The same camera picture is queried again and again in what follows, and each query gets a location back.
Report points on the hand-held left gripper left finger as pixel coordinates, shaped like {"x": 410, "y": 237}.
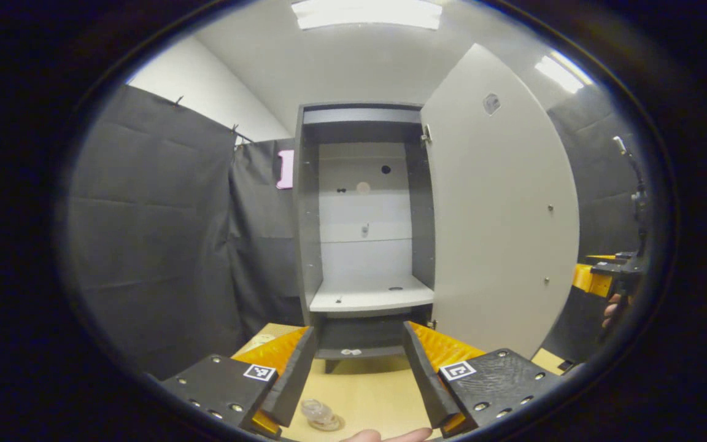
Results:
{"x": 295, "y": 377}

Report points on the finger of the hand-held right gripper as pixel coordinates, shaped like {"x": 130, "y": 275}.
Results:
{"x": 593, "y": 279}
{"x": 605, "y": 256}

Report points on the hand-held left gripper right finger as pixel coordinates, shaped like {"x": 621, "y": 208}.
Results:
{"x": 424, "y": 380}

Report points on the clear bottle with red label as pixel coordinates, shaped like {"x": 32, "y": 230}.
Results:
{"x": 316, "y": 410}

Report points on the light grey cabinet door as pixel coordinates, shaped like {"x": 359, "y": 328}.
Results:
{"x": 501, "y": 215}

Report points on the ceiling light panel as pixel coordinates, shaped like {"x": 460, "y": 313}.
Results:
{"x": 562, "y": 72}
{"x": 366, "y": 12}

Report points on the black backdrop cloth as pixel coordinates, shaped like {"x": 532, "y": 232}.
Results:
{"x": 145, "y": 245}

